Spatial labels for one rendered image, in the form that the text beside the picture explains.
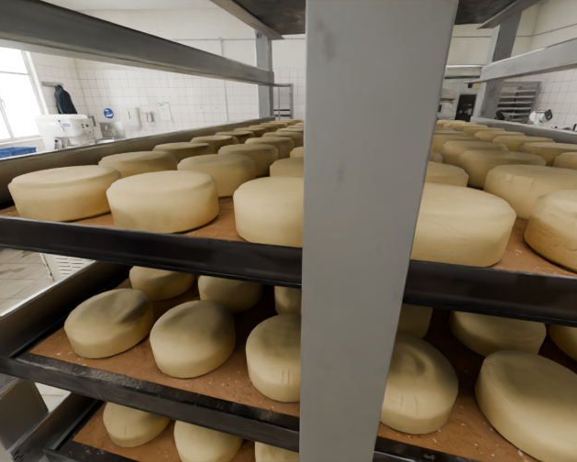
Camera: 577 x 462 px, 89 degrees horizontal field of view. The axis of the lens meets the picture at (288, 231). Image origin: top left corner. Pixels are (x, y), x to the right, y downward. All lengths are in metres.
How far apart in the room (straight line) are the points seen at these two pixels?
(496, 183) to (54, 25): 0.29
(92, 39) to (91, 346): 0.22
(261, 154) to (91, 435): 0.25
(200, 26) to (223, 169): 6.19
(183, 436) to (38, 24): 0.29
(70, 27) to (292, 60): 5.83
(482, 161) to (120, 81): 6.73
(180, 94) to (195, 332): 6.25
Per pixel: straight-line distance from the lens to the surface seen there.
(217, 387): 0.19
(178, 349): 0.18
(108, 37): 0.32
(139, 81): 6.68
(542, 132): 0.48
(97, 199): 0.18
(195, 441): 0.26
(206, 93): 6.25
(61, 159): 0.27
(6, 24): 0.26
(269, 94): 0.71
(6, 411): 0.29
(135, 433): 0.28
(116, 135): 6.99
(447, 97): 5.57
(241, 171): 0.19
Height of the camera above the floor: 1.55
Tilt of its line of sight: 24 degrees down
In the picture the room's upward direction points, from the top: straight up
